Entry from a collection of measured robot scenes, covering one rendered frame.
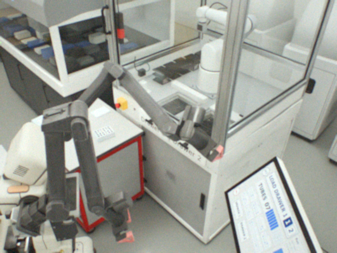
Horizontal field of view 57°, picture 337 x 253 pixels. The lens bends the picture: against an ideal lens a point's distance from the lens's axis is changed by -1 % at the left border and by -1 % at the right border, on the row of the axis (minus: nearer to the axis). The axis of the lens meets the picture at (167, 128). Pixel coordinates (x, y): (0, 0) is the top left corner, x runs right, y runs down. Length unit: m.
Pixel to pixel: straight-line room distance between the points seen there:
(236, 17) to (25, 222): 1.11
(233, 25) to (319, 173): 2.18
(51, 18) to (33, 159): 1.33
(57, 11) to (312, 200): 2.52
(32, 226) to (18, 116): 2.86
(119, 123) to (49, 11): 0.88
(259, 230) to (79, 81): 1.81
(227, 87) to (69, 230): 0.96
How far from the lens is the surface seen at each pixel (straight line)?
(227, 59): 1.45
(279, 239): 1.27
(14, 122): 3.90
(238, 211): 1.44
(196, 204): 2.21
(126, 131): 2.19
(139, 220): 2.61
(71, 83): 2.57
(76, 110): 0.90
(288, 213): 1.28
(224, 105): 1.56
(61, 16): 2.36
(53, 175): 1.05
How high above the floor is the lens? 2.12
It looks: 38 degrees down
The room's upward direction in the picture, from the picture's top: 1 degrees clockwise
